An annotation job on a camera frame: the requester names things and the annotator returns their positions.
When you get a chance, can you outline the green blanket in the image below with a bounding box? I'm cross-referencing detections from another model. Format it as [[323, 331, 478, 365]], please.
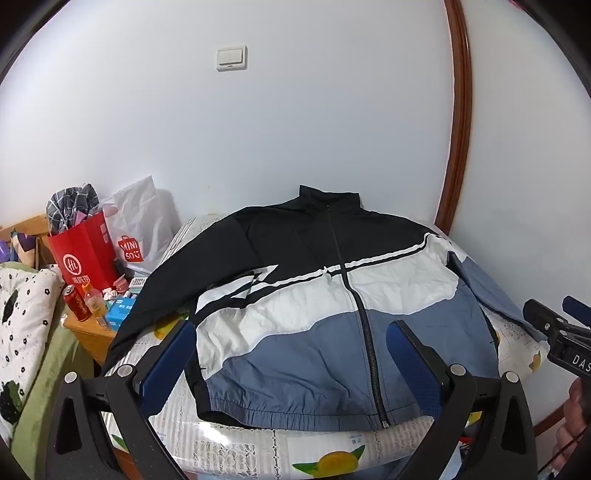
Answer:
[[9, 314, 99, 476]]

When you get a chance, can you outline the brown wooden door frame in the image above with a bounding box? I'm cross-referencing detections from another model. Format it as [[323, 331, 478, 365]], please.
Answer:
[[434, 0, 474, 238]]

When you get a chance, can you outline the blue small box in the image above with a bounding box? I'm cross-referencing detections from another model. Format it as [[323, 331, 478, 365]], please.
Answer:
[[106, 298, 137, 329]]

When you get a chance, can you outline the white wall light switch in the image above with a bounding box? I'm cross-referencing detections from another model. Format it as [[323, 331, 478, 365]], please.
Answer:
[[216, 45, 247, 72]]

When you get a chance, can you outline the wooden nightstand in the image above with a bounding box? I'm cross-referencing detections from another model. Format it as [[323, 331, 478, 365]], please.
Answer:
[[64, 276, 139, 366]]

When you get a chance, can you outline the red drink can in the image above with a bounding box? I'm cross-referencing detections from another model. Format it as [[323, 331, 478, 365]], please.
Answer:
[[63, 285, 92, 322]]

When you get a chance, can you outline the fruit print tablecloth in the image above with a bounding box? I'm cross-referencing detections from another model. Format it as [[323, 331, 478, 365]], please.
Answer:
[[102, 213, 550, 480]]

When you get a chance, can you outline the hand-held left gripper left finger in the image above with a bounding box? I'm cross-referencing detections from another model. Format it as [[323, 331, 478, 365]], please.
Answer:
[[46, 319, 204, 480]]

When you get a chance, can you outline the person's right hand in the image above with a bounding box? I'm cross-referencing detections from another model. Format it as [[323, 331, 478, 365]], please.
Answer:
[[555, 376, 591, 468]]

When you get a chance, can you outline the white plastic shopping bag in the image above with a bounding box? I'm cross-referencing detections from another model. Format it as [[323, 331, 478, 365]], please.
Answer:
[[100, 175, 178, 278]]

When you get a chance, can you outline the purple patterned cloth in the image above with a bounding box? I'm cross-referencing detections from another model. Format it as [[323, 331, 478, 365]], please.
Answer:
[[0, 230, 38, 266]]

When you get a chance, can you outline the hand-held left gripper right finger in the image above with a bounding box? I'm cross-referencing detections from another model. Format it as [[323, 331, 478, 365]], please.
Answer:
[[387, 319, 539, 480]]

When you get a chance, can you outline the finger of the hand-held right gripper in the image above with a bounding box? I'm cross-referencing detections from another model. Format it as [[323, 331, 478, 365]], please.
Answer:
[[562, 296, 591, 326], [523, 299, 568, 341]]

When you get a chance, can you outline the red paper bag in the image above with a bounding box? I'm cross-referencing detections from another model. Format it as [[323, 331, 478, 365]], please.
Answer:
[[47, 213, 122, 292]]

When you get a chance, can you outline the orange drink bottle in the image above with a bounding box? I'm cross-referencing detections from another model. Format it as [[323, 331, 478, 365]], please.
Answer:
[[82, 282, 108, 326]]

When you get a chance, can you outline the grey checkered cloth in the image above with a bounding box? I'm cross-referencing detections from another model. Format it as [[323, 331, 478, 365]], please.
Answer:
[[46, 184, 101, 234]]

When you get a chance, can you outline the black white blue jacket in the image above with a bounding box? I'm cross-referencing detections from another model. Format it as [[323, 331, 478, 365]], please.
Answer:
[[100, 185, 550, 428]]

